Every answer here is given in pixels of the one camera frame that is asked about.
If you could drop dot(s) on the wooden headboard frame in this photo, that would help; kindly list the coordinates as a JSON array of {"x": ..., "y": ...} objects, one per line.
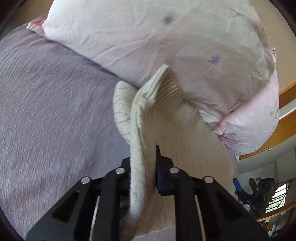
[{"x": 286, "y": 124}]

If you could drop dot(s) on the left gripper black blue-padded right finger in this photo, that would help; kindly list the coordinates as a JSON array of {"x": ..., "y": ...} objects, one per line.
[{"x": 204, "y": 210}]

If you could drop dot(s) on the pale pink floral left pillow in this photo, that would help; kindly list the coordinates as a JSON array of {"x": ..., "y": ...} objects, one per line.
[{"x": 217, "y": 51}]

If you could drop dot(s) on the beige cable-knit sweater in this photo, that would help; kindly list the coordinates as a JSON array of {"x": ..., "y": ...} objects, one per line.
[{"x": 155, "y": 117}]

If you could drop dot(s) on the lavender bed sheet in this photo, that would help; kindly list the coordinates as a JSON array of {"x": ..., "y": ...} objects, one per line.
[{"x": 57, "y": 125}]

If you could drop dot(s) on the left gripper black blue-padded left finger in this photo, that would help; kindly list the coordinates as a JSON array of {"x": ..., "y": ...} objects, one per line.
[{"x": 90, "y": 210}]

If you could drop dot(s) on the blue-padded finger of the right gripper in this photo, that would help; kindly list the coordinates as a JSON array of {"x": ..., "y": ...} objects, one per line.
[{"x": 242, "y": 194}]

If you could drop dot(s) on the pink floral right pillow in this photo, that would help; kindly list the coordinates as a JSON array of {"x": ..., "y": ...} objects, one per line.
[{"x": 245, "y": 129}]

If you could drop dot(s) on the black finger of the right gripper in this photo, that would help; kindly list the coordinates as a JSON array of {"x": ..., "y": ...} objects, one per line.
[{"x": 254, "y": 187}]

